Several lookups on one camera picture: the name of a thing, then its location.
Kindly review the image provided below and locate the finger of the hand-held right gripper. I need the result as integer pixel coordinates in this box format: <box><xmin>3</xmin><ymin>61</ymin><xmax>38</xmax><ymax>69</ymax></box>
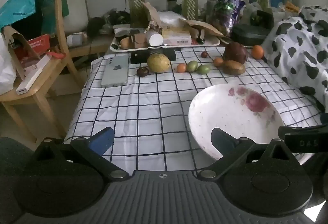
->
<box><xmin>278</xmin><ymin>123</ymin><xmax>328</xmax><ymax>138</ymax></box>

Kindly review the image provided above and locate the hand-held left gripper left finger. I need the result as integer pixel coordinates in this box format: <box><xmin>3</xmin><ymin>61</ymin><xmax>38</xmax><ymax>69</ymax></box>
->
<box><xmin>24</xmin><ymin>127</ymin><xmax>130</xmax><ymax>181</ymax></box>

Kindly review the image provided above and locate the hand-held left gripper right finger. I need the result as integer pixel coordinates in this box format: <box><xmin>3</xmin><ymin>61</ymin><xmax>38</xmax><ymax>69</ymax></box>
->
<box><xmin>197</xmin><ymin>127</ymin><xmax>301</xmax><ymax>181</ymax></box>

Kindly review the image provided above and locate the white floral plate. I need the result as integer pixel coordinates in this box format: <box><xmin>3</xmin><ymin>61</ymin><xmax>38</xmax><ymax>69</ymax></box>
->
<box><xmin>188</xmin><ymin>83</ymin><xmax>285</xmax><ymax>161</ymax></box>

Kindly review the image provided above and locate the small green fruit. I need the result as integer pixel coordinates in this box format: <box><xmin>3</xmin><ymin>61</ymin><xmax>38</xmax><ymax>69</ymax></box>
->
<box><xmin>186</xmin><ymin>60</ymin><xmax>199</xmax><ymax>72</ymax></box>
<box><xmin>197</xmin><ymin>65</ymin><xmax>212</xmax><ymax>75</ymax></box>

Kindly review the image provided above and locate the brown oval fruit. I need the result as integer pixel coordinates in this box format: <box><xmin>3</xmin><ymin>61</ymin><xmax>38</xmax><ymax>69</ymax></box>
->
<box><xmin>222</xmin><ymin>60</ymin><xmax>246</xmax><ymax>76</ymax></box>

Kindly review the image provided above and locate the yellow mango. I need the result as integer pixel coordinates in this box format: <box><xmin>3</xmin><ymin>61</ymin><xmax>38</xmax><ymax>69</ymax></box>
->
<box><xmin>147</xmin><ymin>54</ymin><xmax>171</xmax><ymax>74</ymax></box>

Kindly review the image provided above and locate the black checked white tablecloth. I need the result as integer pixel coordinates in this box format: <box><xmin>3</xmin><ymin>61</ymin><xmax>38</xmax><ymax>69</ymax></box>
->
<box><xmin>63</xmin><ymin>46</ymin><xmax>328</xmax><ymax>171</ymax></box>

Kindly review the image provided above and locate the silver smartphone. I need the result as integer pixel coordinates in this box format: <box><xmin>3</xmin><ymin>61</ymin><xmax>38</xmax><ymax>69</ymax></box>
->
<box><xmin>101</xmin><ymin>55</ymin><xmax>129</xmax><ymax>88</ymax></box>

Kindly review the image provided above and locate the cow print blanket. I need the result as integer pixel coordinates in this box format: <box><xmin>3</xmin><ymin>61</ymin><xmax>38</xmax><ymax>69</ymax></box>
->
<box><xmin>261</xmin><ymin>5</ymin><xmax>328</xmax><ymax>114</ymax></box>

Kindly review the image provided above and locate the large dark red fruit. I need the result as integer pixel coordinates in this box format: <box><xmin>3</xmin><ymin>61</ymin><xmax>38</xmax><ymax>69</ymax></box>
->
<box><xmin>223</xmin><ymin>42</ymin><xmax>248</xmax><ymax>64</ymax></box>

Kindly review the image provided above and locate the large orange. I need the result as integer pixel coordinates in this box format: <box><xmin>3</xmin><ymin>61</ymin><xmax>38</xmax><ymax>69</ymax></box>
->
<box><xmin>251</xmin><ymin>45</ymin><xmax>264</xmax><ymax>59</ymax></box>

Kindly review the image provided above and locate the long white box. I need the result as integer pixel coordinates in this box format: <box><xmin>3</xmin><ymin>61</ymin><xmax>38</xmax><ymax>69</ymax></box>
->
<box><xmin>15</xmin><ymin>55</ymin><xmax>52</xmax><ymax>95</ymax></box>

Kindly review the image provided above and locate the black phone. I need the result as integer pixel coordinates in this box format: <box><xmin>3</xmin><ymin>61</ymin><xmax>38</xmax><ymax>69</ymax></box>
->
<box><xmin>130</xmin><ymin>48</ymin><xmax>177</xmax><ymax>64</ymax></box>

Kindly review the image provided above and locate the small cardboard box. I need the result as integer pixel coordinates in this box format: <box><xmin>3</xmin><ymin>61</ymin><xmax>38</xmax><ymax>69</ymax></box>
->
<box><xmin>131</xmin><ymin>32</ymin><xmax>148</xmax><ymax>49</ymax></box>

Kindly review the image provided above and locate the white oval tray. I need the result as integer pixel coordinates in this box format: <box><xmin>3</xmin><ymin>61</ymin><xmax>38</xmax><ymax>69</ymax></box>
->
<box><xmin>110</xmin><ymin>24</ymin><xmax>221</xmax><ymax>53</ymax></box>

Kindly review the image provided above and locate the dark grey zip case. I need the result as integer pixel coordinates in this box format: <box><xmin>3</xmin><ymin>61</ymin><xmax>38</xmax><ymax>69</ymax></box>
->
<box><xmin>232</xmin><ymin>23</ymin><xmax>272</xmax><ymax>46</ymax></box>

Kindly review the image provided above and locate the yellow white box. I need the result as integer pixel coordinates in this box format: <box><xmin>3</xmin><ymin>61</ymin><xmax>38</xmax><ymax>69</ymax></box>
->
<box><xmin>162</xmin><ymin>29</ymin><xmax>192</xmax><ymax>46</ymax></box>

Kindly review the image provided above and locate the white cylinder cup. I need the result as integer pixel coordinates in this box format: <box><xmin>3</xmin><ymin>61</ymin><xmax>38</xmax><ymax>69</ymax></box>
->
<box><xmin>146</xmin><ymin>30</ymin><xmax>164</xmax><ymax>48</ymax></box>

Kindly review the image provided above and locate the brown paper envelope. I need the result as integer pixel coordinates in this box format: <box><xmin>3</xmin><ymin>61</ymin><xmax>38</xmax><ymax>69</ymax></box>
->
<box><xmin>183</xmin><ymin>19</ymin><xmax>226</xmax><ymax>38</ymax></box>

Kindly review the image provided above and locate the black round bundle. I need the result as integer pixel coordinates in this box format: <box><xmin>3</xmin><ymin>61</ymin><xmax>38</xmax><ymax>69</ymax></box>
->
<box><xmin>87</xmin><ymin>17</ymin><xmax>106</xmax><ymax>36</ymax></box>

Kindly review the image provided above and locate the red box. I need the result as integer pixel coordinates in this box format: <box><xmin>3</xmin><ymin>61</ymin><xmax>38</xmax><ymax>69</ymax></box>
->
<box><xmin>14</xmin><ymin>34</ymin><xmax>52</xmax><ymax>61</ymax></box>

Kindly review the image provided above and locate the white plastic bag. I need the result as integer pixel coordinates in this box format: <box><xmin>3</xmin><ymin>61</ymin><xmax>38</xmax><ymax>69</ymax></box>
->
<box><xmin>0</xmin><ymin>32</ymin><xmax>17</xmax><ymax>94</ymax></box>

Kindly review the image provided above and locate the wooden chair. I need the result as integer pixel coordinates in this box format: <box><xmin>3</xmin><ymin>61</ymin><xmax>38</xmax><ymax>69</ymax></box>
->
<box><xmin>0</xmin><ymin>0</ymin><xmax>85</xmax><ymax>143</ymax></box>

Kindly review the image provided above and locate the purple snack bag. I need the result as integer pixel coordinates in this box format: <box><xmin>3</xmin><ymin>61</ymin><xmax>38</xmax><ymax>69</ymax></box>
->
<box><xmin>214</xmin><ymin>0</ymin><xmax>246</xmax><ymax>35</ymax></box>

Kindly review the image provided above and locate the white square container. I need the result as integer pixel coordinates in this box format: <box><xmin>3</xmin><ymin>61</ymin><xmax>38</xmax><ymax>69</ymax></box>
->
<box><xmin>63</xmin><ymin>0</ymin><xmax>89</xmax><ymax>34</ymax></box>

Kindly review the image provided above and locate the clear plastic bag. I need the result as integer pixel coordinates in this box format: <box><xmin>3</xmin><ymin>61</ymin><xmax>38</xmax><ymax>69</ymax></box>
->
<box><xmin>159</xmin><ymin>11</ymin><xmax>190</xmax><ymax>29</ymax></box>

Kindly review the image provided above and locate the crumpled brown paper bag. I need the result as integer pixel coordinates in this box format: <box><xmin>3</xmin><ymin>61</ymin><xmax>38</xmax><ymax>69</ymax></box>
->
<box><xmin>142</xmin><ymin>1</ymin><xmax>164</xmax><ymax>33</ymax></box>

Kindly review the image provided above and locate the dark green bag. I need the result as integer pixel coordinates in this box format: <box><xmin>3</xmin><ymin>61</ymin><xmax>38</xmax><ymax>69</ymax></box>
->
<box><xmin>36</xmin><ymin>0</ymin><xmax>69</xmax><ymax>35</ymax></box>

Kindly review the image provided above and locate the teal plastic bag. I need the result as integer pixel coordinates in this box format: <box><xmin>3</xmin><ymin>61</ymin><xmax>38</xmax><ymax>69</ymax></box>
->
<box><xmin>0</xmin><ymin>0</ymin><xmax>39</xmax><ymax>31</ymax></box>

